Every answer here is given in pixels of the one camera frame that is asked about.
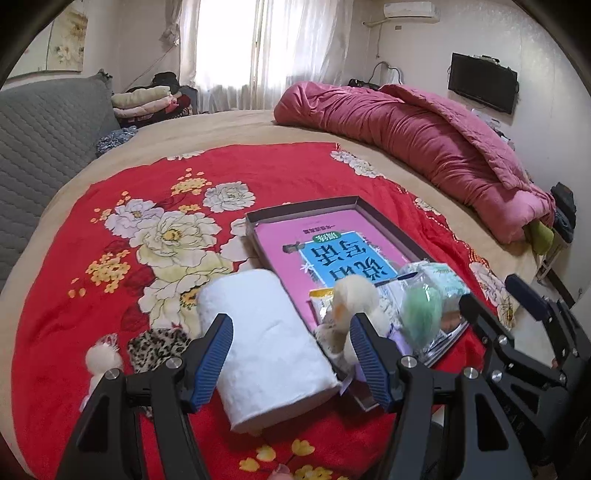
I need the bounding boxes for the white air conditioner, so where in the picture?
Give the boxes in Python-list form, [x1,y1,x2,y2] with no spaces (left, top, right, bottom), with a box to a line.
[383,1,439,20]

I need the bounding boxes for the yellow packet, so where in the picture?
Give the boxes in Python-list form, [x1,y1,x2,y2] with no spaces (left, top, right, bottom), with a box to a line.
[308,288,338,324]

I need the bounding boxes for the green cushion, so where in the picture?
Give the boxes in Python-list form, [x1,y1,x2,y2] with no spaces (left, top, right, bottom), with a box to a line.
[529,220,555,254]

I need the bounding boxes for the pink quilt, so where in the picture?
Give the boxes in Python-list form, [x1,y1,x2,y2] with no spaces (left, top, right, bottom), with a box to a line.
[273,82,557,244]

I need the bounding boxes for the grey quilted headboard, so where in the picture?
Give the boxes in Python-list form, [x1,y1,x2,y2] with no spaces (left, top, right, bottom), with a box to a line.
[0,76,122,287]

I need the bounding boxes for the pink makeup sponge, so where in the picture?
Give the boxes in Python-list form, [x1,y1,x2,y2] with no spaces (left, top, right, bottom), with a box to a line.
[441,311,467,335]

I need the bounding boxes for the green tissue pack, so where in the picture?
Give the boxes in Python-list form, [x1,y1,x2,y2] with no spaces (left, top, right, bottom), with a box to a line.
[418,262,472,305]

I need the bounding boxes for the pink book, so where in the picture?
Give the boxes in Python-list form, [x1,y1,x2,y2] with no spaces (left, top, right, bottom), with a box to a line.
[255,208,419,333]

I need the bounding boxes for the dark cloth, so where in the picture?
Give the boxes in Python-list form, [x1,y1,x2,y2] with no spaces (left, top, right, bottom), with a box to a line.
[550,182,577,241]

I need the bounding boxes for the cream teddy bear purple dress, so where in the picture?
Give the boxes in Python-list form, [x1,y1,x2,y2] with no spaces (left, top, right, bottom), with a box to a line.
[316,277,393,370]
[78,335,125,411]

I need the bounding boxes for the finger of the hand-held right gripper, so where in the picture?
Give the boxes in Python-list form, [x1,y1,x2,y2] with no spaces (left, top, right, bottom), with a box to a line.
[504,274,578,361]
[458,293,515,356]

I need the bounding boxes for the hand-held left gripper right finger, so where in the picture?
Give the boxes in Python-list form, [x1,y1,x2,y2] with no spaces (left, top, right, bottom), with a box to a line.
[348,313,534,480]

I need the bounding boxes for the pink box lid tray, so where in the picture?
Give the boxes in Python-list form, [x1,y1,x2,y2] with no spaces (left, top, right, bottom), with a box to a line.
[245,196,472,411]

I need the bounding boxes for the black wall television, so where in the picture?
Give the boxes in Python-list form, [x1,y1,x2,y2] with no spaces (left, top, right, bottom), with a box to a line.
[448,52,519,115]

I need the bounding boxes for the red floral blanket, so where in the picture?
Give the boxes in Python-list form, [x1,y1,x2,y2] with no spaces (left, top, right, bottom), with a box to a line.
[14,142,520,480]

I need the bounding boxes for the dark red clothes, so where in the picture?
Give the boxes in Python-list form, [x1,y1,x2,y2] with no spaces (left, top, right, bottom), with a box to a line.
[168,90,197,118]

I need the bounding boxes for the stack of folded clothes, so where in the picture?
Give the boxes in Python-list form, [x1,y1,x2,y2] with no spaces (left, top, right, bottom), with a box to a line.
[111,85,174,121]

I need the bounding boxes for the wall painting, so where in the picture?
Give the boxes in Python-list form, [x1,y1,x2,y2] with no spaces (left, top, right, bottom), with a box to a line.
[44,7,88,72]

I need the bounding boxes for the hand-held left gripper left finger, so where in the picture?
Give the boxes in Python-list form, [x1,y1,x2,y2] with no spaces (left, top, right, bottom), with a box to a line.
[55,313,235,480]

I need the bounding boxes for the white toilet paper roll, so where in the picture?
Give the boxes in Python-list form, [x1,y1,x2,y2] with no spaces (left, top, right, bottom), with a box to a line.
[196,269,342,435]

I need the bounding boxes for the leopard print cloth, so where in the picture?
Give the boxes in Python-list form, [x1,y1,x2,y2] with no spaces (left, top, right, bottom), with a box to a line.
[127,328,192,374]

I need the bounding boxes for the blue patterned cloth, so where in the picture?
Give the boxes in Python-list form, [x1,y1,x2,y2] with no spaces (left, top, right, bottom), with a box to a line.
[95,126,139,158]

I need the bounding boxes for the white sheer curtain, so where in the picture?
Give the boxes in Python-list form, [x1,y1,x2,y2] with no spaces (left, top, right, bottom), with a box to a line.
[159,0,352,114]

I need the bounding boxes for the green sponge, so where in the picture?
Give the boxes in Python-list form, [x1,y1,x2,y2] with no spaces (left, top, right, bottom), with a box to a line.
[398,286,446,356]

